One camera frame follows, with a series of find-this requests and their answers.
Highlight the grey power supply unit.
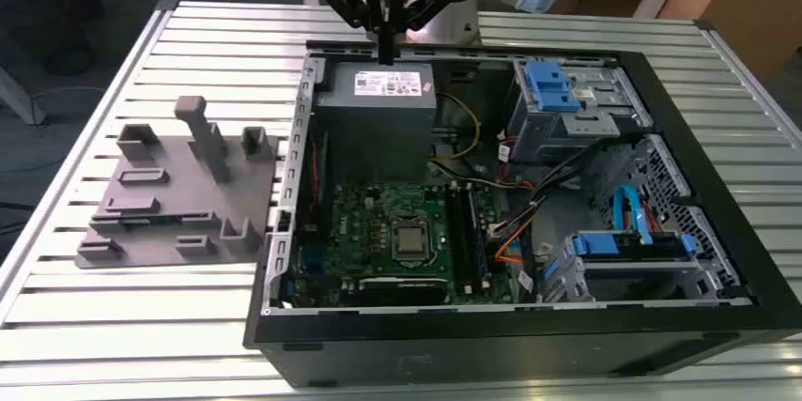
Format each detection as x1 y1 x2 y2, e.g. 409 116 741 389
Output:
313 61 439 186

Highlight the green motherboard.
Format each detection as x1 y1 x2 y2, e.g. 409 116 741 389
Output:
293 179 522 306

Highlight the black office chair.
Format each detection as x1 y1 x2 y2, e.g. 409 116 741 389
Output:
0 0 106 78

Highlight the metal socket cover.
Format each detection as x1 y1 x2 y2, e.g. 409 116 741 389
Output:
387 216 435 265

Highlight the grey parts rack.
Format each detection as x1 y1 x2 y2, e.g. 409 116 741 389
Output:
72 95 282 270

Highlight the silver CPU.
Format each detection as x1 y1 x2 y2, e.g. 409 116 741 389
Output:
393 224 426 254

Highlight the thin metal locking lever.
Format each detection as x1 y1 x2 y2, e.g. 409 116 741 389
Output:
426 220 442 269

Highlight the white desk leg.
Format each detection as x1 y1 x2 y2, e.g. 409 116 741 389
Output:
0 60 50 126

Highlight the hard disk in blue carrier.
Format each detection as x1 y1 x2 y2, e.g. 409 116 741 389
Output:
573 229 698 264

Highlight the black graphics card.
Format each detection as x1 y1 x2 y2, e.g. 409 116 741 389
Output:
357 273 450 304

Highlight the black PC case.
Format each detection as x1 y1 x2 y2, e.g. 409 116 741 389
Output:
242 37 792 391

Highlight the blue plastic drive bracket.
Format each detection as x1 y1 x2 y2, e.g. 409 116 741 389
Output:
525 57 577 114
542 254 569 301

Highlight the yellow wire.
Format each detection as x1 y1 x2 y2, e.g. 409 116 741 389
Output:
435 92 483 162

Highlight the black power cable bundle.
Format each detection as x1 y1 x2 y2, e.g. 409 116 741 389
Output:
494 135 648 233

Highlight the orange wire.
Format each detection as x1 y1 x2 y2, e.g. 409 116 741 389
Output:
493 220 535 264

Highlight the blue flat wire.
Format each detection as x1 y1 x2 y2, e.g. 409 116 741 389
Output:
610 183 657 245

